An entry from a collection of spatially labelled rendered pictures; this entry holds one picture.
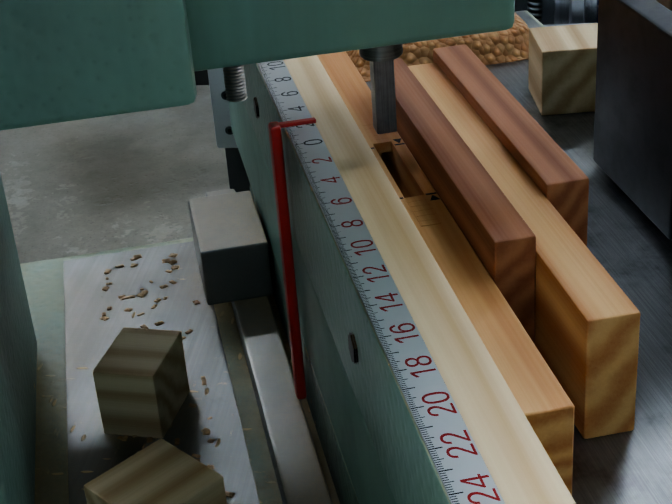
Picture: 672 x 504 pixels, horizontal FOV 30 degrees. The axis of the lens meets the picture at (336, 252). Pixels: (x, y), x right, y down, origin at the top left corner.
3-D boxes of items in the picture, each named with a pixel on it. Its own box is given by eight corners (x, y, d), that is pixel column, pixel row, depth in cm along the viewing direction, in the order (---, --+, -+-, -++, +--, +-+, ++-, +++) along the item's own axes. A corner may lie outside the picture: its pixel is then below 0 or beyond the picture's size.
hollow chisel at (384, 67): (397, 131, 56) (392, 23, 53) (377, 134, 56) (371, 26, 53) (392, 124, 57) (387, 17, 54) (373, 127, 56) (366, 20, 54)
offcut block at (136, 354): (103, 434, 63) (91, 371, 61) (133, 386, 66) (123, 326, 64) (163, 439, 62) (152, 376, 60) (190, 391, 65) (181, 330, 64)
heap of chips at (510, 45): (555, 56, 77) (556, 11, 76) (356, 83, 75) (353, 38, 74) (511, 15, 84) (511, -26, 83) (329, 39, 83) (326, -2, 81)
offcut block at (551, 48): (621, 110, 69) (624, 45, 67) (541, 116, 69) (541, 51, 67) (604, 83, 72) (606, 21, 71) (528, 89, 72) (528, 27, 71)
